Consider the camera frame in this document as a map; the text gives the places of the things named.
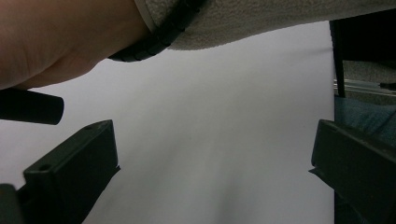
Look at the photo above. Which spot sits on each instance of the white paper sheet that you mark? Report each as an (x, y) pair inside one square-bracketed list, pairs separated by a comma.
[(202, 124)]

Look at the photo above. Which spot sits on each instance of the metal floor rail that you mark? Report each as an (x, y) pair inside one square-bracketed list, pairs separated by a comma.
[(364, 87)]

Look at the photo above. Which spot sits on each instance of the dark frame post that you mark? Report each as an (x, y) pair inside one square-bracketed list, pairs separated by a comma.
[(337, 62)]

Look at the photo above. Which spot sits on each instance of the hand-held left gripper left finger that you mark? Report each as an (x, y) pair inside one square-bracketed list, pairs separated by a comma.
[(71, 168)]

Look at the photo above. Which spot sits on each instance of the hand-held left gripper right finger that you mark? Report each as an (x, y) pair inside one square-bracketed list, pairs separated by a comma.
[(358, 168)]

